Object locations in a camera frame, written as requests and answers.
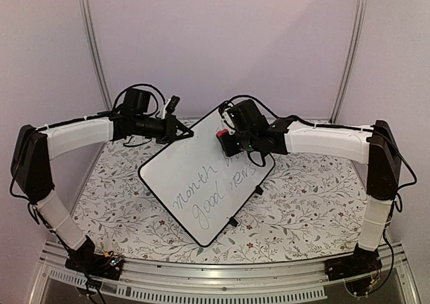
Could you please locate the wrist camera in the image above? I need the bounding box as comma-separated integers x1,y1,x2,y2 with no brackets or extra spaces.
160,96,180,119
218,102,235,130

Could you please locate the black whiteboard stand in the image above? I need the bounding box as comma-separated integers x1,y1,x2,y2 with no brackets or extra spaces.
228,185,263,227

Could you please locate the aluminium frame post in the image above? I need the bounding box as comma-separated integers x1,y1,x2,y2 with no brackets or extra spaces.
329,0,367,123
79,0,113,109

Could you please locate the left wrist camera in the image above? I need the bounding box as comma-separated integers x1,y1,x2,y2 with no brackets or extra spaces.
160,96,180,119

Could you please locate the floral patterned table mat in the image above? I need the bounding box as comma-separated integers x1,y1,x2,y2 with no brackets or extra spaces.
73,137,366,264

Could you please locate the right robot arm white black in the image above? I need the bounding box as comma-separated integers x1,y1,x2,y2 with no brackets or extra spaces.
216,95,409,274

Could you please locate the white whiteboard with black frame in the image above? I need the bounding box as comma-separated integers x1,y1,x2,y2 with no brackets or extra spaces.
138,109,275,248

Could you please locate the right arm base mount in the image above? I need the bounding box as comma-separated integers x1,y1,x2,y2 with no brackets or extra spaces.
324,248,382,281

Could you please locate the right aluminium frame post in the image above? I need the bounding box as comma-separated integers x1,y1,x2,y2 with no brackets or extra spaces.
329,0,367,123

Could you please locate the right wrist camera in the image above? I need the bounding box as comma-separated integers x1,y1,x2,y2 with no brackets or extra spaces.
218,102,235,130

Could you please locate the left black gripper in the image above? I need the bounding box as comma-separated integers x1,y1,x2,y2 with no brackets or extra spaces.
135,114,194,145

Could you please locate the front aluminium rail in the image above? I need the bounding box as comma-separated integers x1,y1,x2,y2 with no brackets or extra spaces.
29,241,421,303

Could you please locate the red whiteboard eraser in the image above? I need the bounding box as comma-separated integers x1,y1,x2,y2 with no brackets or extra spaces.
216,129,230,139

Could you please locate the left aluminium frame post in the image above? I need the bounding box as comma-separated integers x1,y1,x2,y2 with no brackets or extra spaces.
79,0,113,109

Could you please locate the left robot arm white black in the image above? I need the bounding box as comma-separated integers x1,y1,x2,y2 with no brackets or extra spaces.
11,83,194,273

